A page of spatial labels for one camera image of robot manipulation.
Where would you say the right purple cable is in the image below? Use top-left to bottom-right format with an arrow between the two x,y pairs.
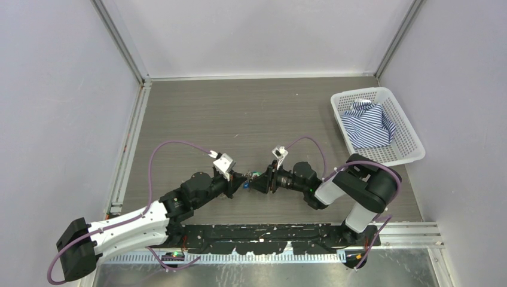
283,136 -> 403,270

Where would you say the purple cable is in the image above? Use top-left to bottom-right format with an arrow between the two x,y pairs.
47,141 -> 221,286
283,136 -> 403,270

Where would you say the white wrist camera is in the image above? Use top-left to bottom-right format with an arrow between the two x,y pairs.
271,145 -> 288,168
209,150 -> 236,181

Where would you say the numbered metal key ring disc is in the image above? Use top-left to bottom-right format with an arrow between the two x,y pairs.
243,172 -> 261,191

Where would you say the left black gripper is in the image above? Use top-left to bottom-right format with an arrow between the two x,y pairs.
193,169 -> 246,209

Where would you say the aluminium frame rail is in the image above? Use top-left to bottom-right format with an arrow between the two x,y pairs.
103,77 -> 152,219

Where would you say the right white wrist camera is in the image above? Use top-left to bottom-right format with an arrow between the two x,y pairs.
271,145 -> 288,168

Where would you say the white plastic basket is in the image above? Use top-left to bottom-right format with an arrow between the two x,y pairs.
330,87 -> 425,167

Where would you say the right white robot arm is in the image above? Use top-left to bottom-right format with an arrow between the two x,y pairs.
248,154 -> 402,246

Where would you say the blue striped shirt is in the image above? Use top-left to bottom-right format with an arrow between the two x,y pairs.
340,99 -> 396,149

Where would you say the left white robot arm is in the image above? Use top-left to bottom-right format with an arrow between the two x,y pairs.
50,172 -> 248,283

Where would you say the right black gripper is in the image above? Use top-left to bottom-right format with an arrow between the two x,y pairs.
248,159 -> 308,194

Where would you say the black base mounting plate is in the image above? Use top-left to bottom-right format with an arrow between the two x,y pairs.
158,224 -> 378,255

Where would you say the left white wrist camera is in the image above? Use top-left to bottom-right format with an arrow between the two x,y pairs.
209,150 -> 236,181

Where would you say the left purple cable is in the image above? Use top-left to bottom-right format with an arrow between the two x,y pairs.
47,141 -> 221,286

